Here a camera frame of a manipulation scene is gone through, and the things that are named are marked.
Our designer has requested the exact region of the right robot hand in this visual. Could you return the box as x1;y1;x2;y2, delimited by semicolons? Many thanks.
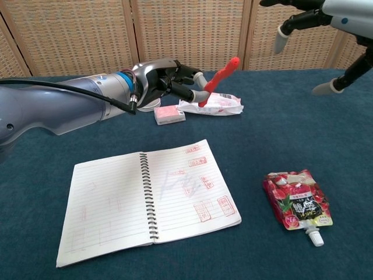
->
259;0;373;97

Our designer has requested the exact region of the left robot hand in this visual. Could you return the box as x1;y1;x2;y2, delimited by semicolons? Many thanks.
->
132;58;211;113

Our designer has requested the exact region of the red flexible stick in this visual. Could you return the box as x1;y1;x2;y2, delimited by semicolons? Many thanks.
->
198;57;241;109

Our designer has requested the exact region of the small pink box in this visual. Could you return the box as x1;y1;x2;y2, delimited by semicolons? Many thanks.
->
153;105;188;126

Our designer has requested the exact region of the white pink snack packet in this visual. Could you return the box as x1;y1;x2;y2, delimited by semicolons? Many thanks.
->
177;92;245;117

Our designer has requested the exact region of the woven bamboo folding screen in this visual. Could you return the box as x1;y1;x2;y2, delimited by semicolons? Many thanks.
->
0;0;373;78

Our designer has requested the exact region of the open spiral notebook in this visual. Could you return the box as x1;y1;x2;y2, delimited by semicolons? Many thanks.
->
55;139;243;268

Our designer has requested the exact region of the blue table cloth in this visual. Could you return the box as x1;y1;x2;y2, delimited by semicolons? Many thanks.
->
0;68;373;280

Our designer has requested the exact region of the red juice pouch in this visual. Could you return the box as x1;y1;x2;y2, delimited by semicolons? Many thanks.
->
262;169;334;248

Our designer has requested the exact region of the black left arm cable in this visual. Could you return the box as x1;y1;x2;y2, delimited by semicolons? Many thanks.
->
0;79;138;116

